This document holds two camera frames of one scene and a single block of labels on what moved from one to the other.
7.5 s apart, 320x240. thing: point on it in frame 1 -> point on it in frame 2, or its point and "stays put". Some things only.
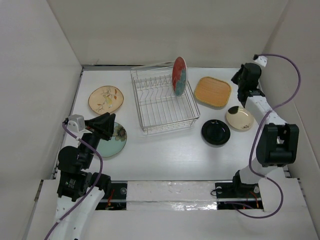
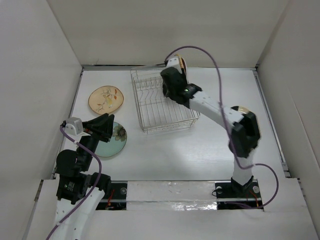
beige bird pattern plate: [105, 99] stays put
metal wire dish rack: [159, 107] stays put
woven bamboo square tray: [212, 93] -> [182, 63]
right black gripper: [234, 77] -> [184, 77]
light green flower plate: [112, 147] stays put
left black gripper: [96, 125] stays put
